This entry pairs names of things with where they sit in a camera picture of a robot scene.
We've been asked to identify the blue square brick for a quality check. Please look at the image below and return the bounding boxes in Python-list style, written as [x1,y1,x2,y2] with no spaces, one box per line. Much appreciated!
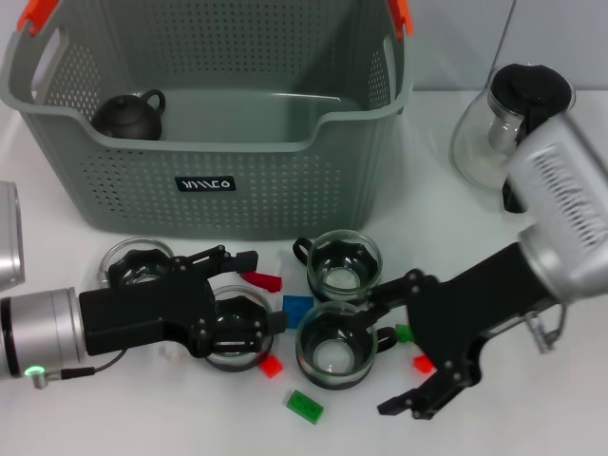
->
[282,294,314,330]

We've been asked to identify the small red square brick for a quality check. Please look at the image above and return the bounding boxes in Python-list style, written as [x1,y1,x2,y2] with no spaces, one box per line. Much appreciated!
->
[258,353,284,379]

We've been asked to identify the arm cable with plug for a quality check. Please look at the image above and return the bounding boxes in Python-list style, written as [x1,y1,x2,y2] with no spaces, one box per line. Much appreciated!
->
[26,351,125,390]
[524,303,569,353]

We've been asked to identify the glass teapot with black lid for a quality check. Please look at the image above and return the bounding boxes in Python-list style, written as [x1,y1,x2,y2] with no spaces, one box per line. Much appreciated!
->
[449,61,577,214]

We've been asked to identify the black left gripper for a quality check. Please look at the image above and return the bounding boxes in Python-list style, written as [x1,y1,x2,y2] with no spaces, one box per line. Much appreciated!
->
[78,243,289,361]

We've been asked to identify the dark red angled brick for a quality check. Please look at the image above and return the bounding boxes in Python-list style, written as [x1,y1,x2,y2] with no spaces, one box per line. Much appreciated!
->
[239,269,284,294]

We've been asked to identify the grey perforated plastic storage bin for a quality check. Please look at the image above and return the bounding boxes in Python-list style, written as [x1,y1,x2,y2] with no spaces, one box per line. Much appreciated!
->
[0,0,415,241]

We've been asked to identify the orange bin handle clip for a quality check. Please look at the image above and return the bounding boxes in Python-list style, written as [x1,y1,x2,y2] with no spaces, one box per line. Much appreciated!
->
[387,0,413,42]
[16,0,61,37]

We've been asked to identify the black clay teapot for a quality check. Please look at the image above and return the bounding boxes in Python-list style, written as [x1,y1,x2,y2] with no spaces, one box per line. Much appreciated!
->
[90,88,167,142]

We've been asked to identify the green rectangular brick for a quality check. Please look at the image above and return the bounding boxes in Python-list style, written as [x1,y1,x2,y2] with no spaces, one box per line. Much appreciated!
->
[286,389,327,423]

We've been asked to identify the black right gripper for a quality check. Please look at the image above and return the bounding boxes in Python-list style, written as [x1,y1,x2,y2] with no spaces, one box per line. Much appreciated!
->
[359,241,562,422]

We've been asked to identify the right arm cable with plug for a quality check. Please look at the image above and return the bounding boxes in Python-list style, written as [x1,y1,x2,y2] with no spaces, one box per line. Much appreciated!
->
[524,303,569,353]

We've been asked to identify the glass teacup with black holder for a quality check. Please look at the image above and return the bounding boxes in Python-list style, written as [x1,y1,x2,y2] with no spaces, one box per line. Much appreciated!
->
[294,302,396,391]
[202,284,277,376]
[98,237,175,295]
[293,230,384,305]

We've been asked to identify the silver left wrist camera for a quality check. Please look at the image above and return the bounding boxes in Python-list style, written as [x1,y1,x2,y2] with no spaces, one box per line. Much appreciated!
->
[0,180,25,294]

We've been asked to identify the left arm cable with plug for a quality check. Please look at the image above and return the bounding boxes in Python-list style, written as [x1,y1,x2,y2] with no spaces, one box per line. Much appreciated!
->
[26,351,125,390]

